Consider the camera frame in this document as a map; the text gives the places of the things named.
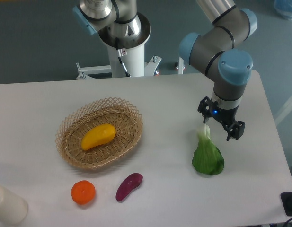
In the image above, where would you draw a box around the black device at edge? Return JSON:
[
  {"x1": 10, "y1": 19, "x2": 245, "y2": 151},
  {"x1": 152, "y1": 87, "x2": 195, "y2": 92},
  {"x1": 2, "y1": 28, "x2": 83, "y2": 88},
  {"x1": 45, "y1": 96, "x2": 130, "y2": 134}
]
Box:
[{"x1": 280, "y1": 192, "x2": 292, "y2": 216}]

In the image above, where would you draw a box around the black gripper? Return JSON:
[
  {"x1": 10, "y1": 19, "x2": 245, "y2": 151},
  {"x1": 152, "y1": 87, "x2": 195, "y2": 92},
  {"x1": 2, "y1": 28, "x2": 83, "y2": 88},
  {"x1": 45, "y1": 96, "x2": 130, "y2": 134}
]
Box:
[{"x1": 197, "y1": 96, "x2": 245, "y2": 141}]

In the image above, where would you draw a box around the blue bag in background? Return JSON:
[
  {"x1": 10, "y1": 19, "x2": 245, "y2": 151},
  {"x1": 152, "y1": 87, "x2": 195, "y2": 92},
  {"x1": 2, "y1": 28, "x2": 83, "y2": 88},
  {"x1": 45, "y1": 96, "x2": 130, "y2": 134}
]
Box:
[{"x1": 274, "y1": 0, "x2": 292, "y2": 21}]

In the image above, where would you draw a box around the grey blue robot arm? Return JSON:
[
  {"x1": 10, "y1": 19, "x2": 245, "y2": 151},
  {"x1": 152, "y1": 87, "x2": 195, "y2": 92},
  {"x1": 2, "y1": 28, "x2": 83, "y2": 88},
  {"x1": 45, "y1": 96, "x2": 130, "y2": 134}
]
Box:
[{"x1": 72, "y1": 0, "x2": 257, "y2": 139}]

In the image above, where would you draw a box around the cream cylindrical bottle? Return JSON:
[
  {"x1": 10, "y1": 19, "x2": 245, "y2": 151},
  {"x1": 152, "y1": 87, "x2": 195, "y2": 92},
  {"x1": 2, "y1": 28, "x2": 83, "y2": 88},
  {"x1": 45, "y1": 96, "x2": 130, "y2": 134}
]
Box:
[{"x1": 0, "y1": 185, "x2": 28, "y2": 225}]

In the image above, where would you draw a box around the yellow mango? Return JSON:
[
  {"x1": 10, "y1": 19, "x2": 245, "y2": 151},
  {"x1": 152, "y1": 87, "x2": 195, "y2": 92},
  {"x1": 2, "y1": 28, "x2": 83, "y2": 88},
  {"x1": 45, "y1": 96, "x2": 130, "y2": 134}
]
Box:
[{"x1": 81, "y1": 123, "x2": 116, "y2": 151}]

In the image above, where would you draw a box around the white frame at right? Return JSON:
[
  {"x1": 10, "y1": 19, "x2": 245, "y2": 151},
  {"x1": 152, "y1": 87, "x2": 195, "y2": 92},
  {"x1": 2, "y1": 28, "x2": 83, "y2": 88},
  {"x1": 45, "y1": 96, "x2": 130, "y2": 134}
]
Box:
[{"x1": 274, "y1": 95, "x2": 292, "y2": 126}]

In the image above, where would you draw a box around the orange tangerine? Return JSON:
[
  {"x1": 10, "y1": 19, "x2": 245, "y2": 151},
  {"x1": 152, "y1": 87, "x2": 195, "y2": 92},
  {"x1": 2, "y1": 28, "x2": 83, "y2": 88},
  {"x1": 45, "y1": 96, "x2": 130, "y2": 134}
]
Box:
[{"x1": 71, "y1": 180, "x2": 96, "y2": 205}]

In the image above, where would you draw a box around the green bok choy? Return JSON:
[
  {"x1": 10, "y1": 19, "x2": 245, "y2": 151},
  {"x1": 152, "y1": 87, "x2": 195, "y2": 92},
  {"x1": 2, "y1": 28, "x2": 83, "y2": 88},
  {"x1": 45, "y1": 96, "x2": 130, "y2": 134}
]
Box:
[{"x1": 192, "y1": 124, "x2": 225, "y2": 175}]

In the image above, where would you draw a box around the woven wicker basket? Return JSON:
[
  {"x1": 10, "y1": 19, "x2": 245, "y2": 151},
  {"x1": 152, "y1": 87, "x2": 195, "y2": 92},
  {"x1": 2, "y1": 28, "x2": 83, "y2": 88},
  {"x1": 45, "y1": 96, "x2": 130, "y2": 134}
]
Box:
[{"x1": 55, "y1": 97, "x2": 143, "y2": 170}]

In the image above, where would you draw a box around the purple sweet potato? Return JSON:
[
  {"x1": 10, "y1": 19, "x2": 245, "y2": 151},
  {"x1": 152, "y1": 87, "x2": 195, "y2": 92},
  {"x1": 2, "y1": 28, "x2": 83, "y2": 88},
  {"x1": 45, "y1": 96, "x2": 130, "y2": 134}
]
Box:
[{"x1": 115, "y1": 173, "x2": 143, "y2": 202}]

